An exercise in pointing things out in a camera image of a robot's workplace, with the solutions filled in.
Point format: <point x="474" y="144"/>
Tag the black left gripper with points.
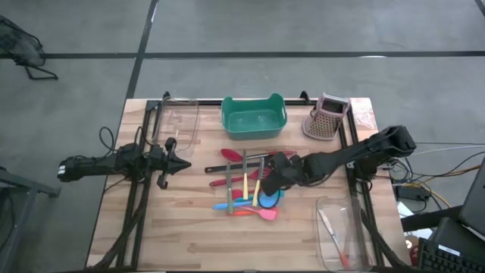
<point x="161" y="157"/>

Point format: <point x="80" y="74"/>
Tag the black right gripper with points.
<point x="288" y="165"/>

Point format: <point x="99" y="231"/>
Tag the light blue silicone spatula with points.
<point x="269" y="201"/>

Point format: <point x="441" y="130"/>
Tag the red slotted silicone turner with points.
<point x="227" y="181"/>

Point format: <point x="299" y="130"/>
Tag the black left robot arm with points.
<point x="98" y="164"/>

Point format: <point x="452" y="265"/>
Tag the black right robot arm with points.
<point x="360" y="149"/>

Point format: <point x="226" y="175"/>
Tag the clear plastic container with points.
<point x="326" y="258"/>
<point x="182" y="121"/>

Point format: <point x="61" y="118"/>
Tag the teal plastic bin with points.
<point x="254" y="121"/>

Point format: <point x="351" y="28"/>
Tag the pink metal box grater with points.
<point x="324" y="123"/>

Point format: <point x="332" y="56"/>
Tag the clear plastic bag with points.
<point x="363" y="113"/>

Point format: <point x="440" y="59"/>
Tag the black power adapter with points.
<point x="413" y="193"/>

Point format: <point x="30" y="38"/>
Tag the grey metal cart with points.
<point x="22" y="186"/>

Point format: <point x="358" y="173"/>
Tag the black keyboard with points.
<point x="443" y="261"/>

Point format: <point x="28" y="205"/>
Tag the black mesh chair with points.
<point x="19" y="45"/>

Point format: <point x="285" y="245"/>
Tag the black laptop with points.
<point x="475" y="201"/>

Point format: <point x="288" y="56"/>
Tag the black aluminium table frame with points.
<point x="212" y="102"/>

